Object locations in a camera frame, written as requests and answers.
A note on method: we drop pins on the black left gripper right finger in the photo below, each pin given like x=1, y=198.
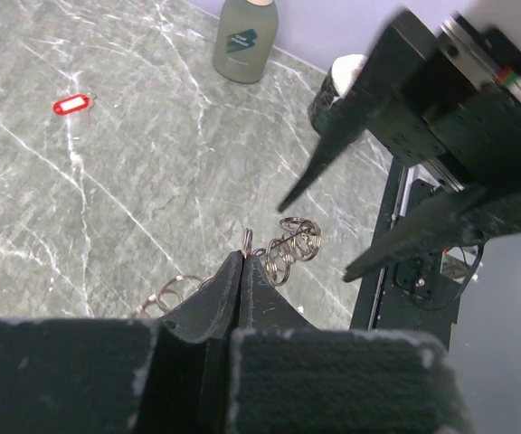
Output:
x=295, y=380

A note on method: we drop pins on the silver key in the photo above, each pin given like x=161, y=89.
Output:
x=92, y=102

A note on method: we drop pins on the black tape roll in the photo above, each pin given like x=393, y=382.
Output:
x=339, y=80

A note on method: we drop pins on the soap pump bottle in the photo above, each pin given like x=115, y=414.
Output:
x=244, y=39

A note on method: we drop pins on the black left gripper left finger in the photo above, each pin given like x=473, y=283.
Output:
x=167, y=375

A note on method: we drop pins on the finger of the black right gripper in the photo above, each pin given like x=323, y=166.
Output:
x=471, y=217

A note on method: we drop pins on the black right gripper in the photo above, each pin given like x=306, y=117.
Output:
x=450, y=102

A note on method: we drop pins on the red key tag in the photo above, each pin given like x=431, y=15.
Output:
x=71, y=104

